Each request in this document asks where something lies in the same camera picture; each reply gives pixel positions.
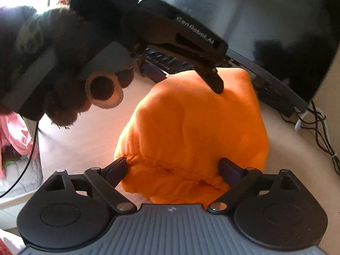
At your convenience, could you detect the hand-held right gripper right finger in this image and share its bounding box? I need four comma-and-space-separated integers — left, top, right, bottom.
207, 157, 306, 214

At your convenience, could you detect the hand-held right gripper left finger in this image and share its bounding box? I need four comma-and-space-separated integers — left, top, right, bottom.
44, 157, 136, 214

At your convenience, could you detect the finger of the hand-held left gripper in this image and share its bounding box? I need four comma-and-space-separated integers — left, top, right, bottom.
195, 64, 226, 95

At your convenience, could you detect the orange pumpkin costume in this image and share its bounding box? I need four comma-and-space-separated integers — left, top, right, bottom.
114, 68, 269, 205

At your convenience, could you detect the person's left hand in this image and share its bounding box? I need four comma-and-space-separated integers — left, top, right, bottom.
44, 8, 135, 127

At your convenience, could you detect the black keyboard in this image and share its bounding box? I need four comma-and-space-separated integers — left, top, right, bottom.
140, 47, 296, 119

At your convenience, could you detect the black computer monitor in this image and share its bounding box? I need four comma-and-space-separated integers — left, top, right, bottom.
129, 0, 340, 111

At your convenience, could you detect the pink cloth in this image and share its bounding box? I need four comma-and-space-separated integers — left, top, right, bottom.
0, 112, 39, 180

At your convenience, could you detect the white cable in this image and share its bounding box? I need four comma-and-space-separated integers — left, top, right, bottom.
294, 108, 327, 132

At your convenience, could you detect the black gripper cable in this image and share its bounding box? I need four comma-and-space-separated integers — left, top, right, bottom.
0, 119, 40, 199

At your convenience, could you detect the black cable bundle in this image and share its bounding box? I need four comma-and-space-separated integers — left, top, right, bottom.
305, 99, 340, 182

